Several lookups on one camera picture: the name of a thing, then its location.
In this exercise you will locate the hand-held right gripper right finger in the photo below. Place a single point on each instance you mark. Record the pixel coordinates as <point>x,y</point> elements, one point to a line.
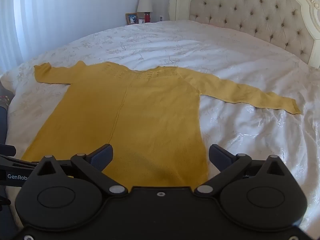
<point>220,155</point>

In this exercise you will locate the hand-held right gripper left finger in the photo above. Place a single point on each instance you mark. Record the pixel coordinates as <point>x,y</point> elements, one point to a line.
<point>101,156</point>

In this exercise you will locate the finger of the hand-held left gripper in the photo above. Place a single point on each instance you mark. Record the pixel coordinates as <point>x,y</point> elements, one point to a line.
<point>15,162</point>
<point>7,150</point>

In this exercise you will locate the yellow knit sweater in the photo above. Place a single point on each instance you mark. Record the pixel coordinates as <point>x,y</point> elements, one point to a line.
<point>150,110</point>

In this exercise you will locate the person's patterned clothing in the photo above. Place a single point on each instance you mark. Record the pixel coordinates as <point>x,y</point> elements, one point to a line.
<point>5,102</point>

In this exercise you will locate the white window curtain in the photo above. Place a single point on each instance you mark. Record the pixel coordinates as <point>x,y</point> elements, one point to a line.
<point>30,17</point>

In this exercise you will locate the red bottle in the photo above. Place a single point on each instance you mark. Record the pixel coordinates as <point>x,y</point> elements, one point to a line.
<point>147,17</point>

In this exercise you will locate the cream tufted headboard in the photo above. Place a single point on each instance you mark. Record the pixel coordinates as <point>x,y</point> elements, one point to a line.
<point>250,5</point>

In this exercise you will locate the white shade table lamp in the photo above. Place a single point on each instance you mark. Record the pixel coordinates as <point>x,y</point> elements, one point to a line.
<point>145,3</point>

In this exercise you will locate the wooden picture frame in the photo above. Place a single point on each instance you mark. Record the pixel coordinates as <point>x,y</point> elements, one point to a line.
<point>131,18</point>

